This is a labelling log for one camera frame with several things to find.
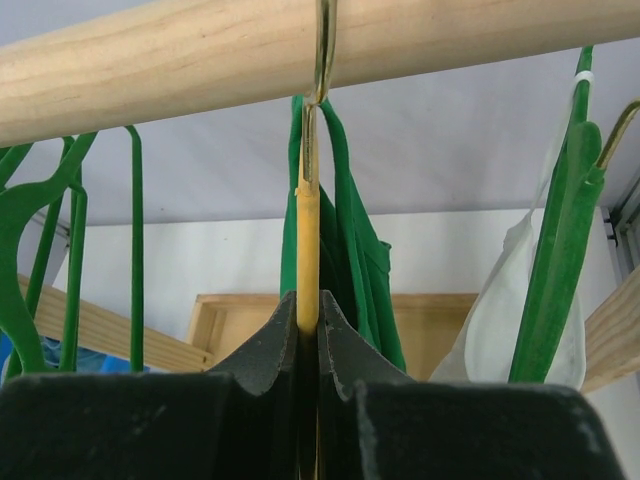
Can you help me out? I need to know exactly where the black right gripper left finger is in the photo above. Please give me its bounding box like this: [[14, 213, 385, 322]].
[[212, 293, 298, 479]]

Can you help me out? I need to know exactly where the green tank top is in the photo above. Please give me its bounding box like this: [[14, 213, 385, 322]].
[[278, 93, 407, 374]]

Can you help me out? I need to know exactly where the green hanger far left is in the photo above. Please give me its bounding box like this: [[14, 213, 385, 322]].
[[126, 125, 144, 372]]

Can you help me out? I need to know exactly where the wooden clothes rack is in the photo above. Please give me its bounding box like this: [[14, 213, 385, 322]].
[[0, 0, 640, 394]]

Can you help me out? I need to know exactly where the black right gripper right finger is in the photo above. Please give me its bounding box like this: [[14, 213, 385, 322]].
[[317, 290, 413, 479]]

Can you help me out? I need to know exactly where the yellow hanger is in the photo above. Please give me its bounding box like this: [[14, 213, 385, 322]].
[[295, 0, 341, 480]]

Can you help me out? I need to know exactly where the white tank top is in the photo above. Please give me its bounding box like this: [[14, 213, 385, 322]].
[[429, 67, 594, 390]]

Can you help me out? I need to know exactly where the green hanger right end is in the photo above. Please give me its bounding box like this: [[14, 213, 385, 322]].
[[508, 46, 639, 383]]

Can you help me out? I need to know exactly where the green hanger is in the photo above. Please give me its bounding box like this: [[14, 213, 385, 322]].
[[1, 133, 96, 379], [0, 132, 99, 384], [126, 125, 144, 372]]

